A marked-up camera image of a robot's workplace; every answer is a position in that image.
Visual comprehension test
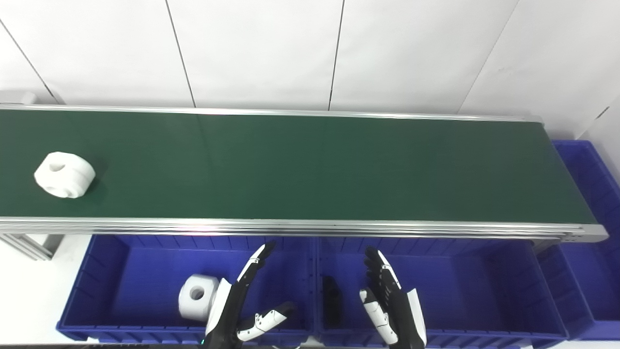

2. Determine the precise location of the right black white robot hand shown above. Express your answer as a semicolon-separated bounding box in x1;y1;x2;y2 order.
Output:
359;247;428;349

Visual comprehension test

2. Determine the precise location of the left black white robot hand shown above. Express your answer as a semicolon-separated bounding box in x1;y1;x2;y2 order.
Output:
201;241;297;349

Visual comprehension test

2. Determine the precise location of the white round part with holes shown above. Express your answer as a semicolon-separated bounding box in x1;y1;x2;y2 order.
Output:
178;274;221;322
34;152;96;199

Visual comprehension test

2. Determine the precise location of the small black part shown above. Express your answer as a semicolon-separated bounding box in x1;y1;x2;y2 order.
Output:
322;275;342;328

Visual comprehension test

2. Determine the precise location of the blue plastic bin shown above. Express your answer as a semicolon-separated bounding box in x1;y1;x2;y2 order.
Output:
535;140;620;340
312;237;570;349
56;235;318;348

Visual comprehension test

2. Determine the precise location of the green conveyor belt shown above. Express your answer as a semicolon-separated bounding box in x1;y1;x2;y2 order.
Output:
0;104;609;243

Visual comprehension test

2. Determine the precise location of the aluminium conveyor support leg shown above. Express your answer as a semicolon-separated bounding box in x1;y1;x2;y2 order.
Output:
0;234;64;261

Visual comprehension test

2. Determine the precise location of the grey conveyor end housing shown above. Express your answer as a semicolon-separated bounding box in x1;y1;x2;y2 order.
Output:
0;90;37;106

